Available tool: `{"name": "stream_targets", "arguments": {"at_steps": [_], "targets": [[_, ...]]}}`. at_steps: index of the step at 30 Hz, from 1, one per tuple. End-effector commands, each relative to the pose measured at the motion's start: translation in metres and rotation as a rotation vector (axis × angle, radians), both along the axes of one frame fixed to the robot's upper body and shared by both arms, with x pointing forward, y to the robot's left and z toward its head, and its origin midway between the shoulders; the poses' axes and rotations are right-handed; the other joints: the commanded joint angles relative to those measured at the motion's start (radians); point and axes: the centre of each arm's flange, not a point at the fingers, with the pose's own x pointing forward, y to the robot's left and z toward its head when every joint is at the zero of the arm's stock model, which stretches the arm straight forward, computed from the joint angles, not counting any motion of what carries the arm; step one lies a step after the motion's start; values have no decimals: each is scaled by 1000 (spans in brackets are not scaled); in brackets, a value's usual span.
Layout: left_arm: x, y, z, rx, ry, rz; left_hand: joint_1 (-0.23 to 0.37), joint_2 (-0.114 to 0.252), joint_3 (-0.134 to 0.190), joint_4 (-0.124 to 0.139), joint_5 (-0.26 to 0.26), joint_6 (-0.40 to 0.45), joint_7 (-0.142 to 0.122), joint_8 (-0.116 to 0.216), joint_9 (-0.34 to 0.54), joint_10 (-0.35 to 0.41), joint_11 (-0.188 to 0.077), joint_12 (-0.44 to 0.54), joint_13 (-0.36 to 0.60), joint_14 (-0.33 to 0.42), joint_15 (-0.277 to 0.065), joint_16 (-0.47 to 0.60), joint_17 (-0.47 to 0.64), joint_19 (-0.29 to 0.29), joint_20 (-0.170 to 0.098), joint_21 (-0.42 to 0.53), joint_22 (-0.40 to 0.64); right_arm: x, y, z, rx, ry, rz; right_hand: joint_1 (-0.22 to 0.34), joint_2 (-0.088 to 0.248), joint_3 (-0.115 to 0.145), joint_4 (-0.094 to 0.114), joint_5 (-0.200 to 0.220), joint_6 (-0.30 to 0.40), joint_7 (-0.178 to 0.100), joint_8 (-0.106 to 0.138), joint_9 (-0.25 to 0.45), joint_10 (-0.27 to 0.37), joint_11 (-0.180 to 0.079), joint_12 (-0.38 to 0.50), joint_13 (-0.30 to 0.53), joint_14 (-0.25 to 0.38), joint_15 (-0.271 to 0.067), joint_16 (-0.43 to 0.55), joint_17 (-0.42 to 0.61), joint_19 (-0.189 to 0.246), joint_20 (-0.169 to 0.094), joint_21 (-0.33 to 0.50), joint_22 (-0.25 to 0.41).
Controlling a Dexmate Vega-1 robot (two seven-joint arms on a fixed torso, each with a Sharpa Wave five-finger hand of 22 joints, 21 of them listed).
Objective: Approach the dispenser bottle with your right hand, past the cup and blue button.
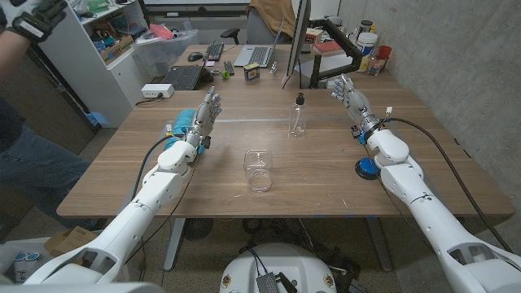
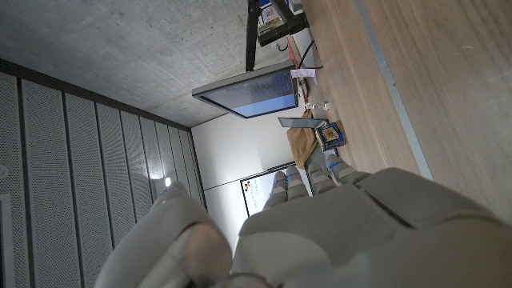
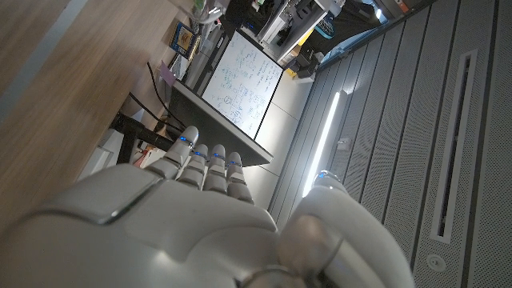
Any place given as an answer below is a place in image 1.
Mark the red book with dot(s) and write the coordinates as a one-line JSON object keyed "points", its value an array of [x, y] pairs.
{"points": [[327, 48]]}

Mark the red plastic cup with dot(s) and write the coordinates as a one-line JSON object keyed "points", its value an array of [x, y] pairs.
{"points": [[385, 53]]}

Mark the tan jacket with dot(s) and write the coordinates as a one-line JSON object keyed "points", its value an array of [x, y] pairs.
{"points": [[274, 16]]}

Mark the clear plastic storage bin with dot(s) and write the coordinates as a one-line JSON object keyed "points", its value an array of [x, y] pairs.
{"points": [[163, 55]]}

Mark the teal cloth roll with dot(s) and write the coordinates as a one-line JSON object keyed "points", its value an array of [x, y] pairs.
{"points": [[183, 120]]}

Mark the person in blue jeans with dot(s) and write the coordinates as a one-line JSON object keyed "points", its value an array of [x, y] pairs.
{"points": [[36, 171]]}

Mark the silver open laptop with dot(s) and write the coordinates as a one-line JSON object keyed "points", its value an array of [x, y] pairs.
{"points": [[256, 55]]}

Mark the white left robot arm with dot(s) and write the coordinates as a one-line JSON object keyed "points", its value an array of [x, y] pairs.
{"points": [[158, 191]]}

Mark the clear glass jar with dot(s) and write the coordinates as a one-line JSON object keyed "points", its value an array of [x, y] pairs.
{"points": [[375, 67]]}

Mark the grey office chair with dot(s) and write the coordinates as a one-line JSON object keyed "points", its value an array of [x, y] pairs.
{"points": [[258, 32]]}

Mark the cardboard box in shelf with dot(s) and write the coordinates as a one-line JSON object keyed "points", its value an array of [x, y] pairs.
{"points": [[118, 49]]}

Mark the bare person forearm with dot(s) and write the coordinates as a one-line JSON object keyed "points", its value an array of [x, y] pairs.
{"points": [[10, 51]]}

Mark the white power strip box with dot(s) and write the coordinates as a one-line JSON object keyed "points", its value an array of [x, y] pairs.
{"points": [[156, 90]]}

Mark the white bottle black lid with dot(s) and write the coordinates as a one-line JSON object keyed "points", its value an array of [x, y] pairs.
{"points": [[365, 27]]}

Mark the small yellow black box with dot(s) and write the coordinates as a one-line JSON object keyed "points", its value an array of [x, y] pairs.
{"points": [[251, 72]]}

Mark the clear dispenser bottle black pump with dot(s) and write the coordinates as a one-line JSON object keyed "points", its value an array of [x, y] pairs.
{"points": [[297, 122]]}

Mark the black laptop keyboard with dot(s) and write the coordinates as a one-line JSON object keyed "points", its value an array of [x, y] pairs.
{"points": [[185, 77]]}

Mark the black round fan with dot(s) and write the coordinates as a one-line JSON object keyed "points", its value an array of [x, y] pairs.
{"points": [[198, 228]]}

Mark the small white flat box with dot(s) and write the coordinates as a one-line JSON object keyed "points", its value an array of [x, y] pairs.
{"points": [[329, 84]]}

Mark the white shelf cabinet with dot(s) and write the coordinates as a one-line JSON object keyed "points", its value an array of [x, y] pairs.
{"points": [[97, 85]]}

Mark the black remote control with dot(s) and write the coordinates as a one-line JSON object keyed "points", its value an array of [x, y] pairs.
{"points": [[228, 67]]}

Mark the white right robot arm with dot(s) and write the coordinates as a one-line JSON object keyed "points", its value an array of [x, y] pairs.
{"points": [[431, 219]]}

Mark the thin computer monitor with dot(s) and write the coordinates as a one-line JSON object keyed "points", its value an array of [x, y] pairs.
{"points": [[299, 36]]}

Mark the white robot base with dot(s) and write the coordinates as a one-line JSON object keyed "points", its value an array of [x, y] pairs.
{"points": [[281, 260]]}

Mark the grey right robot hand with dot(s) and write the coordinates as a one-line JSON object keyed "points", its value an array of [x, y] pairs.
{"points": [[358, 106]]}

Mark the small green ball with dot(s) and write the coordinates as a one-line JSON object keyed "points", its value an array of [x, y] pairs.
{"points": [[225, 75]]}

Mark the grey table leg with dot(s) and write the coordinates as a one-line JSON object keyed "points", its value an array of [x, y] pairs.
{"points": [[379, 244], [174, 244]]}

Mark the blue push button black base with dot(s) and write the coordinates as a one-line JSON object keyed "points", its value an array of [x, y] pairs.
{"points": [[366, 167]]}

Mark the white storage bin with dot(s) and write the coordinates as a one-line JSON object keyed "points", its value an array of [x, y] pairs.
{"points": [[8, 254]]}

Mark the small silver metal figure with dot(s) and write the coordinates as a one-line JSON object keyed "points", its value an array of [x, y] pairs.
{"points": [[273, 68]]}

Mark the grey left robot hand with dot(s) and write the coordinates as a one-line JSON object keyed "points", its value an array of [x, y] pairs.
{"points": [[205, 118]]}

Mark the white tub blue label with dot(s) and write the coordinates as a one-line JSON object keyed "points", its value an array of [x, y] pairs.
{"points": [[367, 45]]}

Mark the black slim keyboard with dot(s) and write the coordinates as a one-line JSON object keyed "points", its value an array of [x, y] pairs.
{"points": [[214, 51]]}

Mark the pink flat package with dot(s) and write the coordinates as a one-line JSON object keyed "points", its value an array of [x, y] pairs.
{"points": [[160, 31]]}

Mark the black computer mouse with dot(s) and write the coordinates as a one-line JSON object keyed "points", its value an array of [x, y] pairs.
{"points": [[195, 56]]}

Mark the brown cardboard box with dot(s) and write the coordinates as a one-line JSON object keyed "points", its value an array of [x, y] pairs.
{"points": [[67, 240]]}

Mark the black white gloved person hand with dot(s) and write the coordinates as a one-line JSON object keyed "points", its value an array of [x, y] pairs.
{"points": [[34, 20]]}

